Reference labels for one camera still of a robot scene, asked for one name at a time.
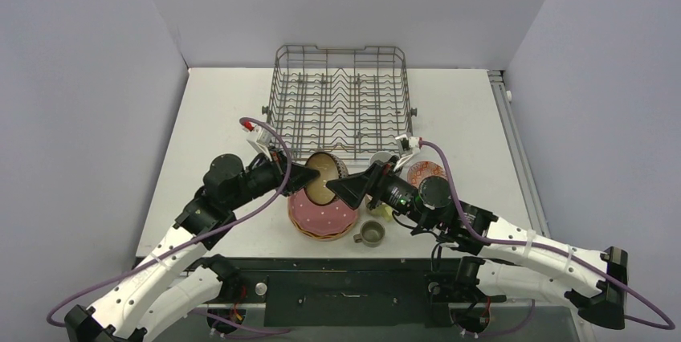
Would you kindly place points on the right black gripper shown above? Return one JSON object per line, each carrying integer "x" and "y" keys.
{"x": 375, "y": 184}

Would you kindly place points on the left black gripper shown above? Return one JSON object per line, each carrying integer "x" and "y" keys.
{"x": 299, "y": 176}

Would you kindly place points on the dark brown glazed bowl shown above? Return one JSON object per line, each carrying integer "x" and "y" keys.
{"x": 330, "y": 168}

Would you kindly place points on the grey wire dish rack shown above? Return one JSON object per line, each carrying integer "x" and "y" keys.
{"x": 349, "y": 101}

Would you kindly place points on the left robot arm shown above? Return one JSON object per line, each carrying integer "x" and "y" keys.
{"x": 140, "y": 307}

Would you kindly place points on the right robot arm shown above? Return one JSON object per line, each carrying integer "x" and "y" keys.
{"x": 462, "y": 227}

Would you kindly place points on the yellow green mug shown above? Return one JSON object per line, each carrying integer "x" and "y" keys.
{"x": 380, "y": 211}

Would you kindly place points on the pink polka dot plate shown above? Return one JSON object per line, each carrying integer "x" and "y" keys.
{"x": 321, "y": 220}

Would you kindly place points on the small grey cup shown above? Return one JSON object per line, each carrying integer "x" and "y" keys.
{"x": 371, "y": 234}

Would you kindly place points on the yellow plate under pink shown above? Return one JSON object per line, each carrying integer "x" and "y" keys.
{"x": 323, "y": 238}

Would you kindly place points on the orange patterned small bowl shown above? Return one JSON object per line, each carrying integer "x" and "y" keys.
{"x": 421, "y": 170}

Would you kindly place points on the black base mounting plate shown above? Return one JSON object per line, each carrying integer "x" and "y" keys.
{"x": 350, "y": 292}

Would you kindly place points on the blue handled white mug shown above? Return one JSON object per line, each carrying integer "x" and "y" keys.
{"x": 386, "y": 158}

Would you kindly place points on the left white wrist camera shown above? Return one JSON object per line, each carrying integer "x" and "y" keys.
{"x": 259, "y": 136}

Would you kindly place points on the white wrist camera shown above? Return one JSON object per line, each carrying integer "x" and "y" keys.
{"x": 259, "y": 136}
{"x": 408, "y": 147}

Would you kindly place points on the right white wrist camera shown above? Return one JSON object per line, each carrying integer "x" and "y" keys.
{"x": 408, "y": 147}

